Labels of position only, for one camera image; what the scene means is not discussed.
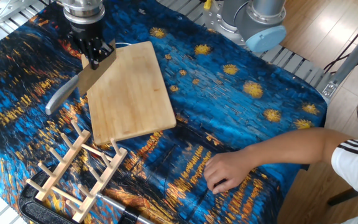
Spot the person's hand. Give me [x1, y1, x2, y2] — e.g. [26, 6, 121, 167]
[203, 150, 255, 196]

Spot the starry night print tablecloth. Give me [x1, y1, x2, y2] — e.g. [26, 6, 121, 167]
[0, 0, 328, 224]

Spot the aluminium plate with holes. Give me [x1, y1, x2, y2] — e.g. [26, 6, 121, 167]
[0, 0, 39, 24]

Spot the aluminium frame post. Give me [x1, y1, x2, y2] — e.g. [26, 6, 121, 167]
[321, 27, 358, 98]

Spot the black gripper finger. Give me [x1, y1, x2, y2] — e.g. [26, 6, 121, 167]
[80, 37, 101, 71]
[96, 37, 116, 61]

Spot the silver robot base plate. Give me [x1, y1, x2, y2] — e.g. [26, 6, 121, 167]
[202, 0, 260, 47]

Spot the wooden cutting board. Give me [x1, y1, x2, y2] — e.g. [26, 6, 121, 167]
[81, 40, 178, 146]

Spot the wooden peg rack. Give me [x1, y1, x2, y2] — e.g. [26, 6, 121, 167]
[25, 119, 129, 224]

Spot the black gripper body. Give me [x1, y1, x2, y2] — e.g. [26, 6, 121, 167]
[68, 19, 106, 45]

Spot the black C-clamp with steel screw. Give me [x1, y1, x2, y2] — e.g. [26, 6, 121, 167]
[17, 170, 155, 224]

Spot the black floor cable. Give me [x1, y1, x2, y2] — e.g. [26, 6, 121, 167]
[323, 11, 358, 71]
[328, 45, 358, 75]

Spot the steel cleaver knife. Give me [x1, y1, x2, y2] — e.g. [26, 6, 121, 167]
[44, 39, 118, 116]

